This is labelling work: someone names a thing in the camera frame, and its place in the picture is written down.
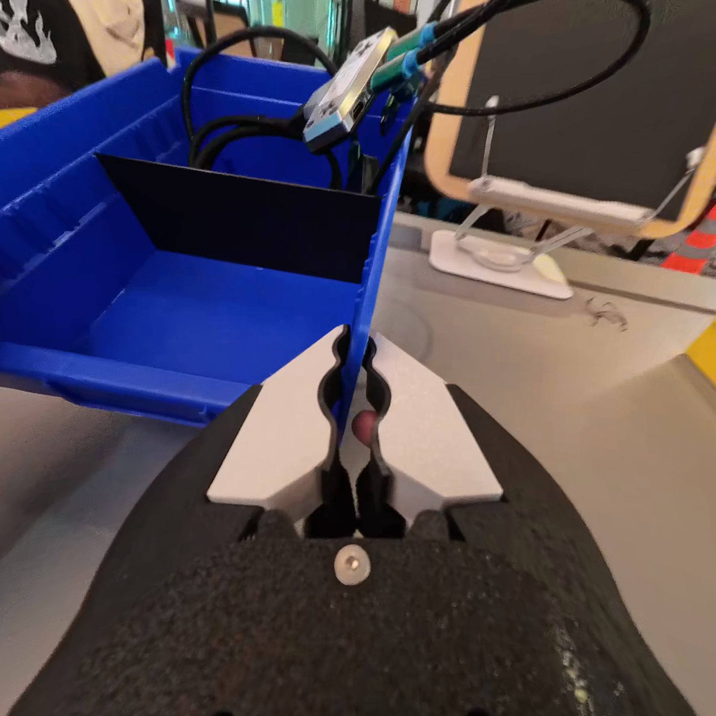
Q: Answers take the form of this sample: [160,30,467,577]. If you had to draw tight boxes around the grey desk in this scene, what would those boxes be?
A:
[0,213,716,716]

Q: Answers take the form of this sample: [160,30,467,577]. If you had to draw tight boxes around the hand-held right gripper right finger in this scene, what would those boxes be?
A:
[352,333,504,539]

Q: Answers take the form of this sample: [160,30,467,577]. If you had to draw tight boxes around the thin black cable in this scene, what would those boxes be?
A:
[182,25,339,169]

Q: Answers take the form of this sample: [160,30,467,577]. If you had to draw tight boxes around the black thread tangle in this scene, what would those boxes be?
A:
[584,299,628,332]

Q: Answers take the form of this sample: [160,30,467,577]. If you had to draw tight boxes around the black board on white stand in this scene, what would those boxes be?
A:
[423,0,716,300]

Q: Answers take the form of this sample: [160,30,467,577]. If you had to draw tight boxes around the black silver video switch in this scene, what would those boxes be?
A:
[302,27,399,154]

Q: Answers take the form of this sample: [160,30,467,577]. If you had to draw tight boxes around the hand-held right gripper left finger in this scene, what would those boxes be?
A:
[207,326,359,538]

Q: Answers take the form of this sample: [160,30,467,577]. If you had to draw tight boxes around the blue plastic bin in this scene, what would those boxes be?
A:
[0,47,416,428]

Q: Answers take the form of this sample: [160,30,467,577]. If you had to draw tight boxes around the orange traffic cone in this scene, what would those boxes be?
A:
[660,204,716,276]

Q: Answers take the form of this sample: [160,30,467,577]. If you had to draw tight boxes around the cream hooded jacket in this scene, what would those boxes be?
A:
[67,0,147,76]

